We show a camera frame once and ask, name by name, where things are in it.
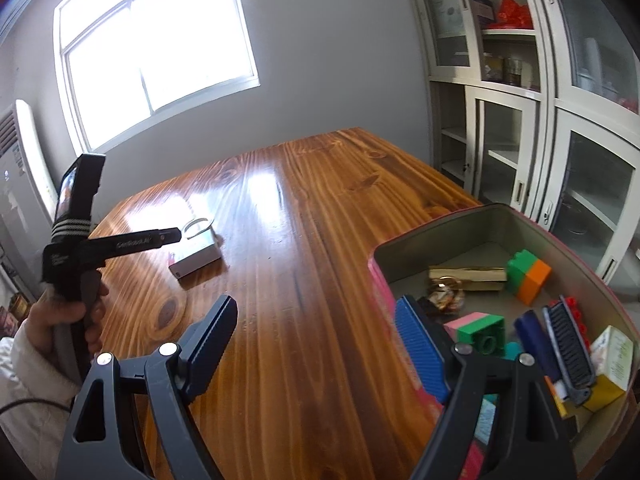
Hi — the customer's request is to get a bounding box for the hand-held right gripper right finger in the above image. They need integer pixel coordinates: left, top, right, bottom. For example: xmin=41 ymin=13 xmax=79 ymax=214
xmin=394 ymin=294 xmax=578 ymax=480

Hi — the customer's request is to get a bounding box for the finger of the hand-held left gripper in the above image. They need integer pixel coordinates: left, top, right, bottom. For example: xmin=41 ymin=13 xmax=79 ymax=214
xmin=150 ymin=226 xmax=184 ymax=250

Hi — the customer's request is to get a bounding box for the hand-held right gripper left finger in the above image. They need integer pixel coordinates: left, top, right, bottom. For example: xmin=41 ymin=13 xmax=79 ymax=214
xmin=54 ymin=295 xmax=239 ymax=480

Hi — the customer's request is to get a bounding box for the white pink medicine box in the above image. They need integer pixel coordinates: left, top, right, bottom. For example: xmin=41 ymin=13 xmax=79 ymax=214
xmin=168 ymin=232 xmax=223 ymax=279

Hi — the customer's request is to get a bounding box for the green pink building block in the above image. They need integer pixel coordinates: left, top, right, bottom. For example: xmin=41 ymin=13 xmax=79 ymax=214
xmin=444 ymin=311 xmax=507 ymax=358

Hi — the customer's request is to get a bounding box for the gold mascara tube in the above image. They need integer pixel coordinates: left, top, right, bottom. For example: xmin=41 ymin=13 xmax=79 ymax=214
xmin=427 ymin=265 xmax=508 ymax=293

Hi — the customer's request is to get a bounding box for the green orange building block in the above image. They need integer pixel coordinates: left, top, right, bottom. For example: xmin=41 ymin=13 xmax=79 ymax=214
xmin=506 ymin=249 xmax=553 ymax=307

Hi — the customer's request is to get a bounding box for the pink tin box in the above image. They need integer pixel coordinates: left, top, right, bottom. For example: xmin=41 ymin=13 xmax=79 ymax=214
xmin=367 ymin=202 xmax=640 ymax=480

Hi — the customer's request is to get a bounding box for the black comb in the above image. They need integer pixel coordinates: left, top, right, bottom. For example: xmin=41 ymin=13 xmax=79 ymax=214
xmin=542 ymin=296 xmax=598 ymax=407

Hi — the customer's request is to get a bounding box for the yellow white ointment box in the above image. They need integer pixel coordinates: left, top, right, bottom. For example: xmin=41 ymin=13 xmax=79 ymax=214
xmin=582 ymin=325 xmax=635 ymax=413

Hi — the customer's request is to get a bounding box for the wooden desktop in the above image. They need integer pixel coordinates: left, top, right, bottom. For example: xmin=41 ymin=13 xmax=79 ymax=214
xmin=87 ymin=127 xmax=486 ymax=480

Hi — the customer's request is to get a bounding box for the person's left hand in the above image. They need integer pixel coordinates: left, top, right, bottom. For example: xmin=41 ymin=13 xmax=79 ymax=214
xmin=27 ymin=280 xmax=110 ymax=361

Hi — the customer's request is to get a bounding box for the white round dish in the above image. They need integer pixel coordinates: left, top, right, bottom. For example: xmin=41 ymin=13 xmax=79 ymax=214
xmin=181 ymin=216 xmax=217 ymax=242

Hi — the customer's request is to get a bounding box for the white standing air conditioner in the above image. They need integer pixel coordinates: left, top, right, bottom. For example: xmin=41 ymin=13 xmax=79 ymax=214
xmin=0 ymin=100 xmax=58 ymax=281

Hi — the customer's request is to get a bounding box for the red building brick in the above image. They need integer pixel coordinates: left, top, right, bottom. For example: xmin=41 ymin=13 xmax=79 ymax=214
xmin=565 ymin=297 xmax=592 ymax=351

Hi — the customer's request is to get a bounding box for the white framed window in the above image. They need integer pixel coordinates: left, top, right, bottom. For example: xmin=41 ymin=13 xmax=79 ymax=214
xmin=52 ymin=0 xmax=262 ymax=153

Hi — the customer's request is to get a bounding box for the white glass door cabinet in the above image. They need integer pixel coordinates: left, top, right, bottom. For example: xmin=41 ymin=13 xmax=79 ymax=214
xmin=402 ymin=0 xmax=640 ymax=286

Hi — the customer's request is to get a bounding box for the group of small jars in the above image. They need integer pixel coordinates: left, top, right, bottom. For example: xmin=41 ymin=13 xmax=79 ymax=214
xmin=482 ymin=52 xmax=538 ymax=88

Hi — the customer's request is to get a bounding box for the white box with round print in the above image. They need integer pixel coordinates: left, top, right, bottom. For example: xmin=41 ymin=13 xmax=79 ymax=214
xmin=432 ymin=0 xmax=473 ymax=38

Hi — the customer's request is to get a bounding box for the red plastic bag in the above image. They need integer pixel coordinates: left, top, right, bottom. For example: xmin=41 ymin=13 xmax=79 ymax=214
xmin=492 ymin=0 xmax=533 ymax=31

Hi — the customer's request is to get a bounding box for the black cable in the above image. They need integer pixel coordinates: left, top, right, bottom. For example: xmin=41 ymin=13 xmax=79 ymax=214
xmin=0 ymin=397 xmax=76 ymax=413

